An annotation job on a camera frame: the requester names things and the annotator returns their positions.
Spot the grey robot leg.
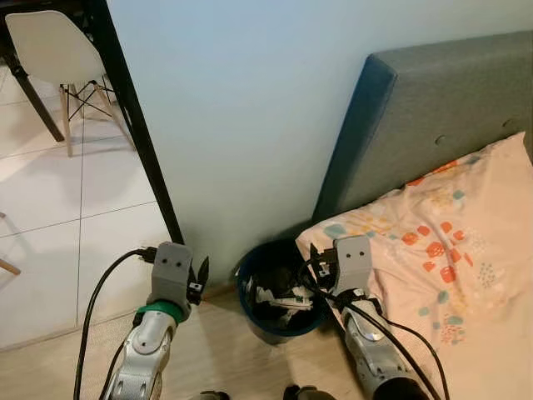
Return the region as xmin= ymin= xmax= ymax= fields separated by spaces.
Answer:
xmin=283 ymin=384 xmax=336 ymax=400
xmin=187 ymin=390 xmax=231 ymax=400

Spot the white shell chair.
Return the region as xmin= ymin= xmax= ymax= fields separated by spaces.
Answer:
xmin=4 ymin=10 xmax=136 ymax=158

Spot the wooden furniture leg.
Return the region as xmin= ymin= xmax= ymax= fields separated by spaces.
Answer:
xmin=0 ymin=212 xmax=22 ymax=277

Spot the teal fabric headboard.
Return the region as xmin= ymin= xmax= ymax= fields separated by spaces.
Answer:
xmin=311 ymin=32 xmax=533 ymax=226

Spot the grey right robot leg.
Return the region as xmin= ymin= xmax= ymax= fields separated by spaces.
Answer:
xmin=283 ymin=384 xmax=336 ymax=400

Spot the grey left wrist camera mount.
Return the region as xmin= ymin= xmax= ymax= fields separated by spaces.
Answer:
xmin=150 ymin=242 xmax=195 ymax=316

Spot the black slanted post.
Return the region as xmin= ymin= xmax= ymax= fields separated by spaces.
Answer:
xmin=83 ymin=0 xmax=185 ymax=245

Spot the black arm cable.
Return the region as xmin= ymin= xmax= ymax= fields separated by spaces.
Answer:
xmin=300 ymin=258 xmax=451 ymax=400
xmin=73 ymin=247 xmax=159 ymax=400

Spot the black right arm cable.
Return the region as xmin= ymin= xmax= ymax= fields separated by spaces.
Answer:
xmin=300 ymin=258 xmax=451 ymax=400

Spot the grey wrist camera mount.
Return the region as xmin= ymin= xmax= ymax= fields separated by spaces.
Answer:
xmin=150 ymin=242 xmax=195 ymax=316
xmin=333 ymin=235 xmax=374 ymax=293

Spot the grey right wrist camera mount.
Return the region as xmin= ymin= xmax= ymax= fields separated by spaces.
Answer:
xmin=333 ymin=235 xmax=374 ymax=293

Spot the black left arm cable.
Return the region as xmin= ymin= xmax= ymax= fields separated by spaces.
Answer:
xmin=73 ymin=247 xmax=159 ymax=400

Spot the white paper trash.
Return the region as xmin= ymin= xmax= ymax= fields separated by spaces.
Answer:
xmin=252 ymin=283 xmax=316 ymax=312

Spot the grey left robot leg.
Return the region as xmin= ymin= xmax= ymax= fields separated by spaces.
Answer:
xmin=187 ymin=390 xmax=231 ymax=400

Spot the pink patterned pillow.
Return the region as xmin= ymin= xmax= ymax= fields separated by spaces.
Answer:
xmin=296 ymin=132 xmax=533 ymax=400

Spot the dark blue trash bin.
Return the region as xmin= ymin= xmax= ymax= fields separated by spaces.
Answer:
xmin=235 ymin=238 xmax=334 ymax=345

